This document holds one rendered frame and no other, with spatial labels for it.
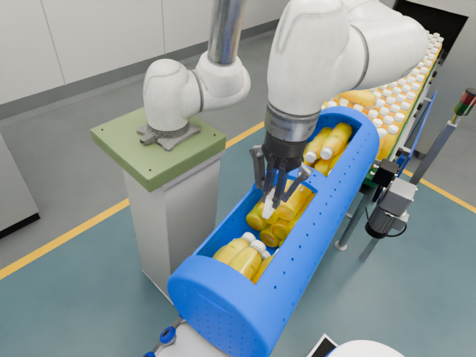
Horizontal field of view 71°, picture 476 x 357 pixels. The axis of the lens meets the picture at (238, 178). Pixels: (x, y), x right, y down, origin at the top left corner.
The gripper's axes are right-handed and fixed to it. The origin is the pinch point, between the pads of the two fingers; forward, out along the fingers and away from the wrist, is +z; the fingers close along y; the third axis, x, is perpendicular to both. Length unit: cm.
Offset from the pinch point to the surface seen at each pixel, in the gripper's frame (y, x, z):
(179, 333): -8.8, -22.1, 38.8
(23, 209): -154, 0, 113
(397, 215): 34, 81, 59
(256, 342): 10.8, -20.0, 17.8
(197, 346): -3.1, -21.8, 38.9
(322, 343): 32, 36, 117
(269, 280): 7.3, -10.2, 10.3
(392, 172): 22, 73, 33
